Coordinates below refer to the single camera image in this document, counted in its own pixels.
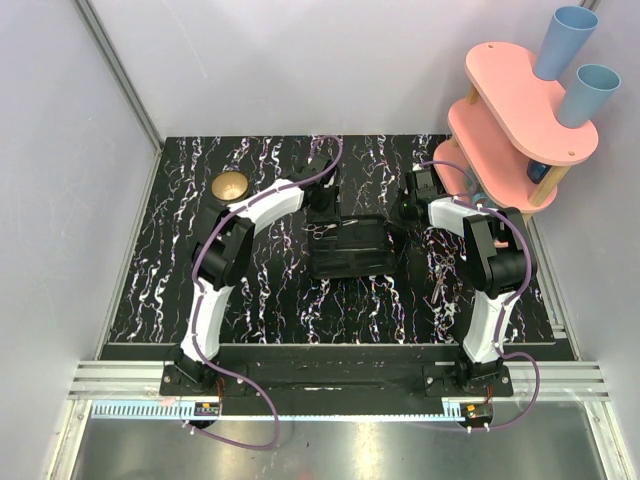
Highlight black zip tool case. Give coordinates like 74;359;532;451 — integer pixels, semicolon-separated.
308;215;397;280

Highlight silver scissors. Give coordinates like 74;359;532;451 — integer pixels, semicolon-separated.
303;219;358;240
430;256;455;305

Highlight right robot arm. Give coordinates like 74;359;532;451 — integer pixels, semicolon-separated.
393;169;537;397

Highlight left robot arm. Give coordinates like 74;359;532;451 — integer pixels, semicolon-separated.
160;154;338;396

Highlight teal patterned mug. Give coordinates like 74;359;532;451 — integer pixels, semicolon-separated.
470;191;493;208

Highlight bronze bowl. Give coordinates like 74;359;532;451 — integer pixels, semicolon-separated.
211;171;250;204

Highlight pink three-tier shelf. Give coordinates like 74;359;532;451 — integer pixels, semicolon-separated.
434;41;599;215

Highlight dark blue cup on shelf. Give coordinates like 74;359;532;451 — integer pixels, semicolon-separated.
526;159;550;184

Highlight blue cup lower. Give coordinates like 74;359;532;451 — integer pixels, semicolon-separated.
556;64;621;129

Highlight blue cup upper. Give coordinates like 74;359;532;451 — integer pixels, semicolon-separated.
533;5;599;81

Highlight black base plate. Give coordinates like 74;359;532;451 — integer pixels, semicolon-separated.
160;344;514;398

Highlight aluminium rail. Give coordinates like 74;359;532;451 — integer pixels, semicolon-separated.
70;361;609;402

